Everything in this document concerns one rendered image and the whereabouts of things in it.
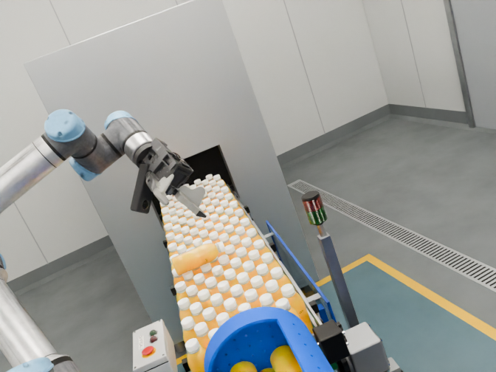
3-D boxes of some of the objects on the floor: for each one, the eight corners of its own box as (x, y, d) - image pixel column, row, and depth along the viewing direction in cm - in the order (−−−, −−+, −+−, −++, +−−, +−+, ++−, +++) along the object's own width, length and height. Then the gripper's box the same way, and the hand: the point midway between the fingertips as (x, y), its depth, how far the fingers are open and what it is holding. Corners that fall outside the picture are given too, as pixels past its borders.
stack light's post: (396, 465, 208) (319, 240, 171) (391, 457, 211) (316, 235, 175) (404, 461, 208) (331, 235, 172) (400, 454, 212) (326, 231, 175)
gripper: (132, 125, 113) (180, 178, 103) (183, 151, 130) (228, 198, 120) (109, 154, 114) (154, 209, 104) (162, 176, 131) (205, 226, 121)
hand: (186, 213), depth 112 cm, fingers open, 14 cm apart
